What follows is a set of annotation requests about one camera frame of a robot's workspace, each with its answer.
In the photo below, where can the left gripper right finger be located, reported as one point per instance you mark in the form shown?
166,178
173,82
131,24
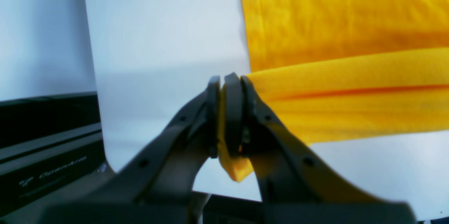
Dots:
296,185

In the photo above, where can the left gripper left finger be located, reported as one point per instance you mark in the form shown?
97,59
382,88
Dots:
156,186

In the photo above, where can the orange T-shirt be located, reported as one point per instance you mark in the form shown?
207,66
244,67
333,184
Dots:
335,70

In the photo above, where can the black OpenArm base box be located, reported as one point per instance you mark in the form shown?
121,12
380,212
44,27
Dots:
47,142

